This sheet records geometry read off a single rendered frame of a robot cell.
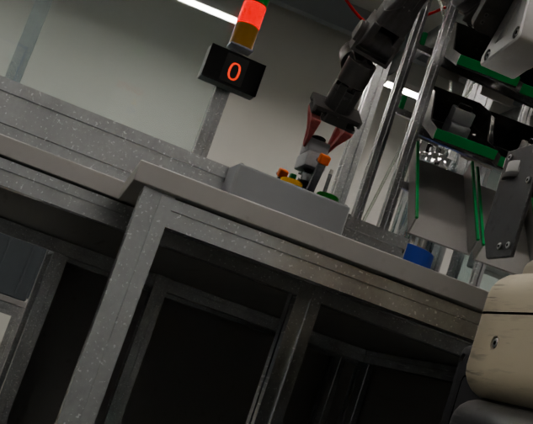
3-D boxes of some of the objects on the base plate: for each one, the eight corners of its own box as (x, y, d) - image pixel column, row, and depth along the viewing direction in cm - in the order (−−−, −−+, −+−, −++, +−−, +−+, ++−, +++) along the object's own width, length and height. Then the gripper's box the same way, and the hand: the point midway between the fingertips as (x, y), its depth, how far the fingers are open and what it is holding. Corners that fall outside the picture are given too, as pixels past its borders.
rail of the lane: (392, 291, 172) (410, 234, 174) (-101, 102, 150) (-75, 39, 152) (380, 290, 178) (397, 235, 179) (-99, 108, 155) (-73, 47, 157)
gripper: (328, 79, 178) (292, 147, 185) (376, 100, 181) (338, 166, 188) (325, 66, 184) (290, 132, 191) (371, 86, 187) (335, 151, 194)
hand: (316, 145), depth 189 cm, fingers closed on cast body, 4 cm apart
